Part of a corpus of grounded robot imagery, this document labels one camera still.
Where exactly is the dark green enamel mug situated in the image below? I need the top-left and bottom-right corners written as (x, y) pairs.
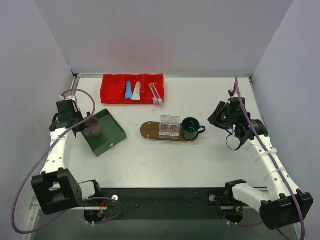
top-left (181, 117), bottom-right (206, 140)

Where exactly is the translucent purple cup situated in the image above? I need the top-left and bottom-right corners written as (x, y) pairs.
top-left (82, 117), bottom-right (101, 138)

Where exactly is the clear plastic bag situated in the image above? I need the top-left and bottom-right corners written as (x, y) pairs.
top-left (158, 115), bottom-right (181, 140)

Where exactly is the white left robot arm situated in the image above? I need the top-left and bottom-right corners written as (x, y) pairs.
top-left (31, 98), bottom-right (103, 215)

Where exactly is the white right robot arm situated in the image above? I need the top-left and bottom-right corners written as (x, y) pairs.
top-left (208, 97), bottom-right (314, 230)

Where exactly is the green metal tray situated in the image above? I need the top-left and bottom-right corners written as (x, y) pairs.
top-left (82, 109), bottom-right (127, 157)

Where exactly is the toothbrush in clear wrapper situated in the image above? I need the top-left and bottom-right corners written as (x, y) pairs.
top-left (148, 83), bottom-right (164, 105)

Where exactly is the oval wooden tray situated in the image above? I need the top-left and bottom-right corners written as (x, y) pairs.
top-left (140, 121), bottom-right (198, 142)

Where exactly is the blue toothpaste tube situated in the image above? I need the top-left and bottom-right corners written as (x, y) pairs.
top-left (124, 81), bottom-right (133, 99)

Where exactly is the white toothpaste tube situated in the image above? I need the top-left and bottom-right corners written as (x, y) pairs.
top-left (131, 81), bottom-right (141, 101)

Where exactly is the red plastic divided bin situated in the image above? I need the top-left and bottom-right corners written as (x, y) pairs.
top-left (100, 73), bottom-right (165, 105)

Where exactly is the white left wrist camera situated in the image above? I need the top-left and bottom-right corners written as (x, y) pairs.
top-left (59, 95), bottom-right (80, 112)

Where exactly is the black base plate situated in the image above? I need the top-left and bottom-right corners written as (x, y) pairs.
top-left (72, 187), bottom-right (253, 221)

